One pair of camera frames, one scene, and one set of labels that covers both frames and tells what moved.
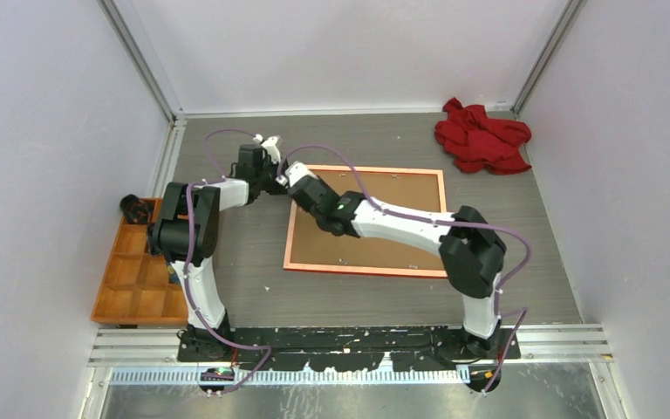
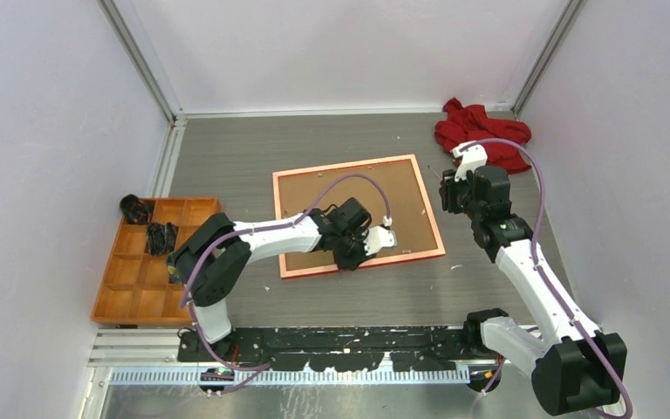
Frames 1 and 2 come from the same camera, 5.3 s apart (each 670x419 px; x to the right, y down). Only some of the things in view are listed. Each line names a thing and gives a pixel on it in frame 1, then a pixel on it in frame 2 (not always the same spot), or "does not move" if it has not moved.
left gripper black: (279, 168) → (359, 259)
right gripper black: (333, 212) → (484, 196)
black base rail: (351, 348) does not move
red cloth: (478, 143) does not move
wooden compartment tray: (137, 290) does not move
